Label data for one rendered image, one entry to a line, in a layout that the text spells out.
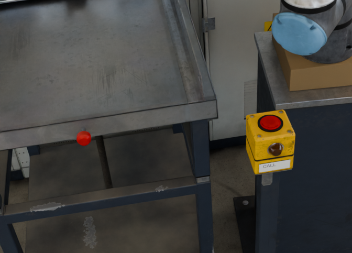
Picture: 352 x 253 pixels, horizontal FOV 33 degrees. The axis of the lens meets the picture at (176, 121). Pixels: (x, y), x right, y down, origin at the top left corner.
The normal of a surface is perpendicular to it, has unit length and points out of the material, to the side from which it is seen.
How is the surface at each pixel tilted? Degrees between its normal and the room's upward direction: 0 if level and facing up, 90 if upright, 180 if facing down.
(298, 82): 90
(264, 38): 0
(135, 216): 0
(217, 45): 90
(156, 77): 0
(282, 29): 102
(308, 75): 90
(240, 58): 90
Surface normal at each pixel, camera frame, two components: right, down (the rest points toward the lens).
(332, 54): -0.03, 0.47
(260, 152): 0.15, 0.65
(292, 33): -0.51, 0.73
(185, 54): -0.07, -0.75
